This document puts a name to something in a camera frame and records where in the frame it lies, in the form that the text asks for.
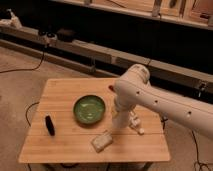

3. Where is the white object on ledge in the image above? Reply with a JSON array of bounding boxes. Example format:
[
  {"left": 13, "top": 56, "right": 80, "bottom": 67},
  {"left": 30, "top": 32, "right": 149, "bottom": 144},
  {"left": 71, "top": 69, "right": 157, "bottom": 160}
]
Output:
[{"left": 0, "top": 9, "right": 22, "bottom": 29}]

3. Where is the red sausage-shaped object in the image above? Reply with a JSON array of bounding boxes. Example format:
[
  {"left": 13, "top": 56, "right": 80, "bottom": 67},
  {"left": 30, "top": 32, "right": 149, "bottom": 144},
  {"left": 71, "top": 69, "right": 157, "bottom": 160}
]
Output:
[{"left": 108, "top": 85, "right": 115, "bottom": 92}]

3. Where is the black marker-like object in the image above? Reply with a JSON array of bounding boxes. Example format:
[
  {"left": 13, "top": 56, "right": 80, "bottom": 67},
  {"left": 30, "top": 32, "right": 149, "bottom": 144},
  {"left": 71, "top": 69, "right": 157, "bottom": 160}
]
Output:
[{"left": 45, "top": 115, "right": 55, "bottom": 136}]

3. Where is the green bowl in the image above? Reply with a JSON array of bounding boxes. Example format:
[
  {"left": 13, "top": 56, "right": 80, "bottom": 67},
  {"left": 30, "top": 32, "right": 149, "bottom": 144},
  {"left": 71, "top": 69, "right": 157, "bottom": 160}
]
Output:
[{"left": 73, "top": 95, "right": 106, "bottom": 125}]

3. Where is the black cable on floor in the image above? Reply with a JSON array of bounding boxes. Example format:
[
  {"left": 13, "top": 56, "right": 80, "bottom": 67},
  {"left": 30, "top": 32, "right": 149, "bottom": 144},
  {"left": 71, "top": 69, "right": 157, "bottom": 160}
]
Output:
[{"left": 0, "top": 46, "right": 48, "bottom": 75}]

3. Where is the black device on ledge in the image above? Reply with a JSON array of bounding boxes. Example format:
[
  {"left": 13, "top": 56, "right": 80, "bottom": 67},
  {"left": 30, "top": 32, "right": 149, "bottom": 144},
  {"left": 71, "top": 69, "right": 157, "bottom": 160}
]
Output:
[{"left": 57, "top": 28, "right": 75, "bottom": 42}]

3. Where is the wooden table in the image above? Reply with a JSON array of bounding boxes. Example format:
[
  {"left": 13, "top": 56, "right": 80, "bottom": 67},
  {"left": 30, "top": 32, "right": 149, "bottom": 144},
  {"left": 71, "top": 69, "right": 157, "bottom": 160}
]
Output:
[{"left": 19, "top": 78, "right": 170, "bottom": 163}]

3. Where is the black cable by robot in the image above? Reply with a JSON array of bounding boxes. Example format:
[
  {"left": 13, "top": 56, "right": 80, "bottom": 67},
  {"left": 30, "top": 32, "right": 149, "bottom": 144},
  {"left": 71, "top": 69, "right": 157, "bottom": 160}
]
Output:
[{"left": 159, "top": 114, "right": 213, "bottom": 171}]

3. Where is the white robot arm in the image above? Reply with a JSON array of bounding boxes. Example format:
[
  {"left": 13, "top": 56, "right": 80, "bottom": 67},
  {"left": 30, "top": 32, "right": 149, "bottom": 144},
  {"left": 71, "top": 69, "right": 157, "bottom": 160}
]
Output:
[{"left": 112, "top": 64, "right": 213, "bottom": 139}]

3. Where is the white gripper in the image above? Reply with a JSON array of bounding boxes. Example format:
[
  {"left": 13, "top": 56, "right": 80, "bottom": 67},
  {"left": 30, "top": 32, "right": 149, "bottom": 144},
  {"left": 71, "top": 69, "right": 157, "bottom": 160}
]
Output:
[{"left": 129, "top": 111, "right": 145, "bottom": 135}]

